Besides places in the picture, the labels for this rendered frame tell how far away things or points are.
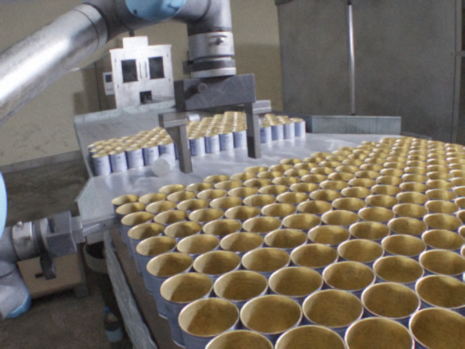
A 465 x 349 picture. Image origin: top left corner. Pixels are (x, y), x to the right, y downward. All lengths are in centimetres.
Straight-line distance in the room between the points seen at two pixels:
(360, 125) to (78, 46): 157
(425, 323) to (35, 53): 56
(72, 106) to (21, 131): 119
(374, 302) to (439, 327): 9
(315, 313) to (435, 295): 16
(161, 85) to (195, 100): 553
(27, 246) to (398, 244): 68
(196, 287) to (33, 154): 705
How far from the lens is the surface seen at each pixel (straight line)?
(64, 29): 50
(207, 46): 55
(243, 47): 843
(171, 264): 54
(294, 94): 447
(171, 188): 87
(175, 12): 48
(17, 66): 45
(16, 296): 79
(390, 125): 187
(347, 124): 185
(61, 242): 69
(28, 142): 740
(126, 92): 594
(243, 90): 58
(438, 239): 60
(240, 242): 57
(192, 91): 53
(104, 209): 104
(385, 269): 50
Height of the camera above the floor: 144
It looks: 18 degrees down
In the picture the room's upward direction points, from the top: 4 degrees counter-clockwise
